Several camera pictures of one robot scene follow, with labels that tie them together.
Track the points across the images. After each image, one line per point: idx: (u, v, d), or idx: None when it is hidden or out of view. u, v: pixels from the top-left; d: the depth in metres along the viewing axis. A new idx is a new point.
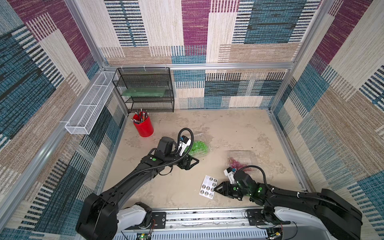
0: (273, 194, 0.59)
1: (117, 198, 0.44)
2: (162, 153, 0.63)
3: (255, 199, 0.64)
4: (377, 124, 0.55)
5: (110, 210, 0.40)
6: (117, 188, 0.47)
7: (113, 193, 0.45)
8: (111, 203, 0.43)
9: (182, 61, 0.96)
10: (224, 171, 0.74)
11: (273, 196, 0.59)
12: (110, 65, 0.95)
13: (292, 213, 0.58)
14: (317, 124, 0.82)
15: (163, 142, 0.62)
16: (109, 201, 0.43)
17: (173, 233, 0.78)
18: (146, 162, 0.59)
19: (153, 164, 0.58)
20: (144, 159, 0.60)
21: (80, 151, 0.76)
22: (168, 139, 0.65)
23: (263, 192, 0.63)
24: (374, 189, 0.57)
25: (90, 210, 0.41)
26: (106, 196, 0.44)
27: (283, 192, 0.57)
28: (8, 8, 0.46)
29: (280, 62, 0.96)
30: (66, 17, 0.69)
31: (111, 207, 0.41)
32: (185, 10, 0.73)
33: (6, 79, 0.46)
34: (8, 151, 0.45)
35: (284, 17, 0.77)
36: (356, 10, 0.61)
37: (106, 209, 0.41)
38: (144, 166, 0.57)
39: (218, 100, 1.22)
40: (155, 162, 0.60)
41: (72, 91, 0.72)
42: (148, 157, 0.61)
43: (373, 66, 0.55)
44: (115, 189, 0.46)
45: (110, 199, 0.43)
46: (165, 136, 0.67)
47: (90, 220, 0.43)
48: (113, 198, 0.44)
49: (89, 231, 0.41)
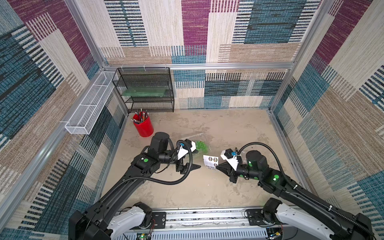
0: (293, 191, 0.51)
1: (102, 214, 0.41)
2: (155, 151, 0.57)
3: (265, 184, 0.56)
4: (377, 124, 0.55)
5: (95, 231, 0.38)
6: (103, 202, 0.43)
7: (98, 209, 0.42)
8: (96, 221, 0.40)
9: (181, 61, 0.96)
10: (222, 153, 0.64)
11: (293, 194, 0.51)
12: (110, 65, 0.95)
13: (297, 218, 0.58)
14: (317, 124, 0.82)
15: (155, 140, 0.55)
16: (93, 220, 0.40)
17: (173, 233, 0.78)
18: (137, 163, 0.53)
19: (146, 166, 0.53)
20: (135, 160, 0.54)
21: (80, 151, 0.76)
22: (160, 135, 0.57)
23: (277, 182, 0.54)
24: (374, 189, 0.57)
25: (77, 226, 0.42)
26: (91, 213, 0.41)
27: (308, 194, 0.50)
28: (8, 8, 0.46)
29: (280, 62, 0.96)
30: (66, 17, 0.69)
31: (95, 227, 0.38)
32: (185, 10, 0.73)
33: (6, 79, 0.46)
34: (8, 151, 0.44)
35: (284, 17, 0.77)
36: (356, 10, 0.61)
37: (91, 229, 0.38)
38: (134, 169, 0.51)
39: (218, 100, 1.22)
40: (147, 162, 0.54)
41: (72, 91, 0.72)
42: (140, 157, 0.55)
43: (373, 65, 0.55)
44: (100, 204, 0.43)
45: (94, 216, 0.40)
46: (158, 133, 0.59)
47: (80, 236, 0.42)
48: (98, 215, 0.41)
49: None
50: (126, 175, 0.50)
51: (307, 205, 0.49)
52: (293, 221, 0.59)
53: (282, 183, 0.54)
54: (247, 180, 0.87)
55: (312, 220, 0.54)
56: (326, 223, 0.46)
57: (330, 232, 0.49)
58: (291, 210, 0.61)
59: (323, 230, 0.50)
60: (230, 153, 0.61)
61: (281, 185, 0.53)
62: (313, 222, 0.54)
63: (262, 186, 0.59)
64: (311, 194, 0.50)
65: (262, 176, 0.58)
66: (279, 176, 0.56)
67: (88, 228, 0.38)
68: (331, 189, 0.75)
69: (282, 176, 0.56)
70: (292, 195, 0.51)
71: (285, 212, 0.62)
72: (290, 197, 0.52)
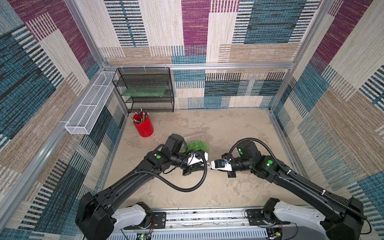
0: (287, 176, 0.50)
1: (111, 201, 0.42)
2: (168, 150, 0.59)
3: (258, 171, 0.54)
4: (377, 124, 0.55)
5: (102, 215, 0.39)
6: (113, 189, 0.45)
7: (108, 195, 0.43)
8: (105, 206, 0.41)
9: (182, 61, 0.96)
10: (213, 165, 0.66)
11: (287, 180, 0.49)
12: (110, 65, 0.95)
13: (291, 212, 0.58)
14: (317, 124, 0.82)
15: (172, 139, 0.58)
16: (102, 204, 0.41)
17: (173, 233, 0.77)
18: (149, 158, 0.55)
19: (157, 163, 0.54)
20: (147, 155, 0.56)
21: (80, 151, 0.76)
22: (177, 136, 0.60)
23: (268, 169, 0.52)
24: (374, 189, 0.57)
25: (86, 207, 0.44)
26: (101, 198, 0.42)
27: (300, 179, 0.48)
28: (8, 8, 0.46)
29: (280, 62, 0.96)
30: (66, 17, 0.69)
31: (103, 211, 0.40)
32: (185, 10, 0.73)
33: (6, 79, 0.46)
34: (8, 151, 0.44)
35: (284, 17, 0.77)
36: (356, 10, 0.61)
37: (98, 213, 0.39)
38: (146, 164, 0.53)
39: (218, 100, 1.22)
40: (159, 159, 0.55)
41: (72, 91, 0.72)
42: (153, 153, 0.57)
43: (373, 66, 0.55)
44: (110, 190, 0.44)
45: (104, 201, 0.42)
46: (174, 134, 0.61)
47: (86, 217, 0.43)
48: (107, 200, 0.42)
49: (85, 228, 0.42)
50: (137, 168, 0.51)
51: (300, 190, 0.47)
52: (291, 216, 0.58)
53: (275, 168, 0.52)
54: (247, 180, 0.87)
55: (306, 211, 0.54)
56: (319, 207, 0.45)
57: (321, 219, 0.49)
58: (287, 205, 0.62)
59: (314, 219, 0.50)
60: (220, 163, 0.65)
61: (273, 170, 0.52)
62: (305, 213, 0.54)
63: (256, 173, 0.57)
64: (304, 179, 0.48)
65: (254, 162, 0.57)
66: (272, 161, 0.54)
67: (96, 212, 0.39)
68: (331, 189, 0.75)
69: (274, 161, 0.54)
70: (285, 180, 0.50)
71: (283, 208, 0.62)
72: (282, 182, 0.51)
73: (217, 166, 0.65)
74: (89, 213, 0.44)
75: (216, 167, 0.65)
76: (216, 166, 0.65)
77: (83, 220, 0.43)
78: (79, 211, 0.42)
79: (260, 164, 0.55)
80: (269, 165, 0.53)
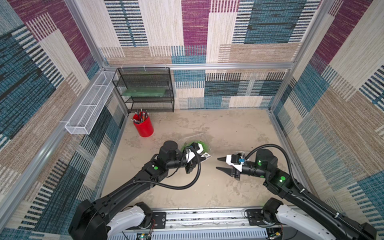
0: (301, 195, 0.50)
1: (108, 208, 0.43)
2: (163, 161, 0.59)
3: (271, 184, 0.55)
4: (377, 124, 0.55)
5: (99, 222, 0.39)
6: (111, 197, 0.46)
7: (106, 203, 0.44)
8: (102, 213, 0.42)
9: (182, 61, 0.96)
10: (228, 159, 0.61)
11: (300, 199, 0.50)
12: (110, 65, 0.95)
13: (296, 220, 0.58)
14: (317, 124, 0.82)
15: (164, 151, 0.56)
16: (100, 211, 0.42)
17: (173, 233, 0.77)
18: (147, 169, 0.57)
19: (154, 174, 0.55)
20: (145, 166, 0.58)
21: (80, 152, 0.76)
22: (168, 146, 0.58)
23: (281, 183, 0.53)
24: (374, 189, 0.57)
25: (82, 215, 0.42)
26: (99, 205, 0.43)
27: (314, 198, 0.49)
28: (8, 8, 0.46)
29: (280, 62, 0.96)
30: (66, 17, 0.69)
31: (101, 219, 0.40)
32: (185, 10, 0.73)
33: (6, 79, 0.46)
34: (8, 151, 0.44)
35: (284, 17, 0.77)
36: (357, 10, 0.61)
37: (96, 220, 0.40)
38: (143, 174, 0.55)
39: (218, 100, 1.22)
40: (156, 171, 0.57)
41: (72, 91, 0.72)
42: (150, 164, 0.59)
43: (373, 66, 0.55)
44: (108, 198, 0.45)
45: (101, 209, 0.42)
46: (167, 142, 0.60)
47: (80, 226, 0.43)
48: (104, 208, 0.43)
49: (78, 238, 0.41)
50: (135, 178, 0.53)
51: (313, 210, 0.48)
52: (294, 223, 0.58)
53: (288, 185, 0.53)
54: (247, 180, 0.87)
55: (314, 224, 0.54)
56: (331, 229, 0.45)
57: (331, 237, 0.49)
58: (292, 211, 0.61)
59: (323, 235, 0.50)
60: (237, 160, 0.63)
61: (286, 187, 0.52)
62: (313, 226, 0.53)
63: (267, 185, 0.57)
64: (318, 199, 0.49)
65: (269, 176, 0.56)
66: (285, 178, 0.54)
67: (93, 219, 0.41)
68: (331, 190, 0.75)
69: (289, 178, 0.54)
70: (298, 198, 0.50)
71: (286, 213, 0.62)
72: (295, 200, 0.51)
73: (234, 162, 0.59)
74: (84, 221, 0.44)
75: (231, 162, 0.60)
76: (232, 161, 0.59)
77: (77, 229, 0.42)
78: (75, 218, 0.42)
79: (272, 178, 0.56)
80: (283, 181, 0.54)
